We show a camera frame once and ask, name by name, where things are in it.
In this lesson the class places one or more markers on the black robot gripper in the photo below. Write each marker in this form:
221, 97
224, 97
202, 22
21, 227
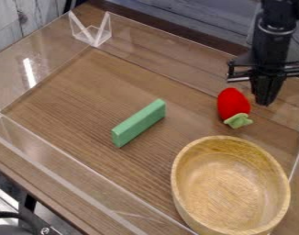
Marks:
268, 60

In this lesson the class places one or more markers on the red plush strawberry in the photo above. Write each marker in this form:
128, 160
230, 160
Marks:
234, 108

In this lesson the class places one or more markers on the green rectangular block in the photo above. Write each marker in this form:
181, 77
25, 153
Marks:
138, 123

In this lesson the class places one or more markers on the wooden bowl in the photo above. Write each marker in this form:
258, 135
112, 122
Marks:
230, 187

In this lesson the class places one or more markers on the black table leg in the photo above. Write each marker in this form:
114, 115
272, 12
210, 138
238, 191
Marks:
30, 203

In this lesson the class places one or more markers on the clear acrylic corner bracket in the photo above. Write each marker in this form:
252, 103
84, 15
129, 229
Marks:
92, 35

